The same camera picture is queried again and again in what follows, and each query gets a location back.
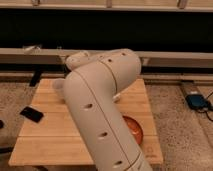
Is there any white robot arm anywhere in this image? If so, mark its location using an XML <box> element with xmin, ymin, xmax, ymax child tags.
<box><xmin>63</xmin><ymin>49</ymin><xmax>153</xmax><ymax>171</ymax></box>

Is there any white plastic cup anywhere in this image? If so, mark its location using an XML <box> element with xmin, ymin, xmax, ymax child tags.
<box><xmin>52</xmin><ymin>78</ymin><xmax>65</xmax><ymax>99</ymax></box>

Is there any orange bowl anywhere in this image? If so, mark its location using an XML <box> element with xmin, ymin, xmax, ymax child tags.
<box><xmin>124</xmin><ymin>116</ymin><xmax>143</xmax><ymax>145</ymax></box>

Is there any black phone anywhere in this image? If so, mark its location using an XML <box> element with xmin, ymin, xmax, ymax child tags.
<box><xmin>20</xmin><ymin>106</ymin><xmax>43</xmax><ymax>123</ymax></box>

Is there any wooden table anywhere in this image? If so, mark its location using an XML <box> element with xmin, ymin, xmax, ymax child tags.
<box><xmin>9</xmin><ymin>79</ymin><xmax>163</xmax><ymax>166</ymax></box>

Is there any blue device on floor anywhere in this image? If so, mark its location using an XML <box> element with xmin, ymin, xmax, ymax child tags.
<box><xmin>186</xmin><ymin>94</ymin><xmax>210</xmax><ymax>110</ymax></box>

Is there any grey horizontal rail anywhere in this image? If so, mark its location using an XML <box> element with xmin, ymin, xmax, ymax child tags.
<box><xmin>0</xmin><ymin>46</ymin><xmax>213</xmax><ymax>68</ymax></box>

